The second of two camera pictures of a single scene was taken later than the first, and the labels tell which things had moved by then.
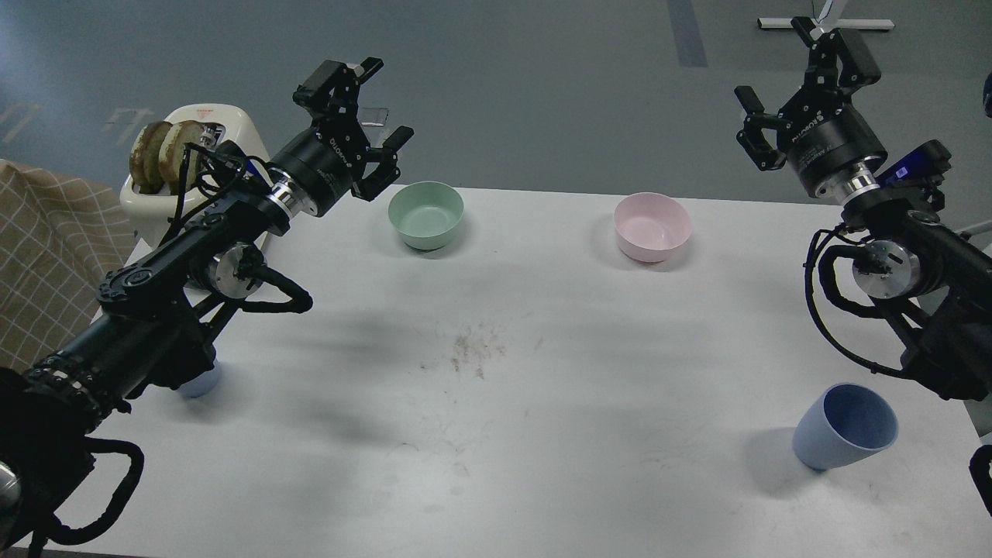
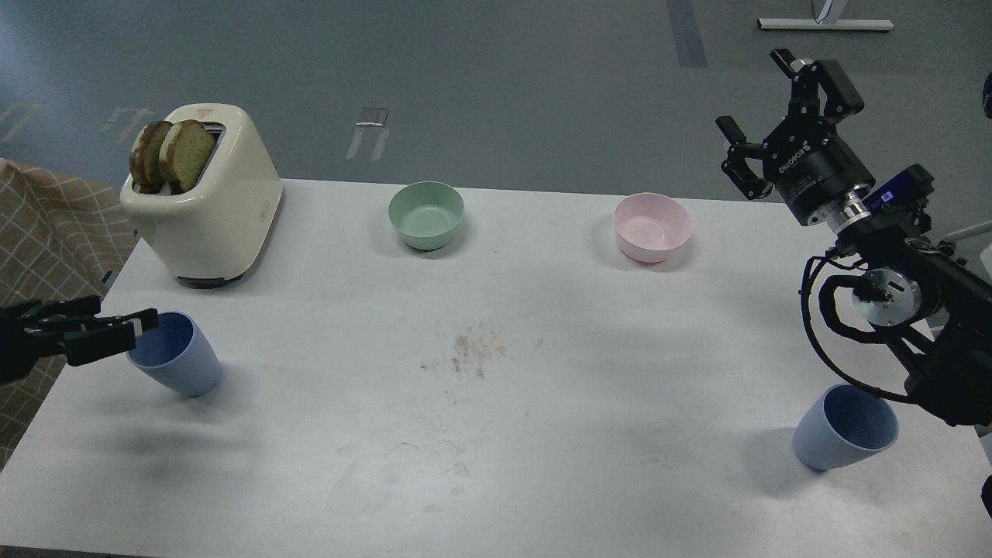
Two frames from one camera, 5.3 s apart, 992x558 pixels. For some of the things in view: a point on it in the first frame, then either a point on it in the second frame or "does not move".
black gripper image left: [322, 166] to [28, 332]
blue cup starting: [845, 423] does not move
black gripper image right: [823, 136] to [811, 166]
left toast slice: [144, 162] does not move
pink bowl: [650, 226] does not move
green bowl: [426, 214] does not move
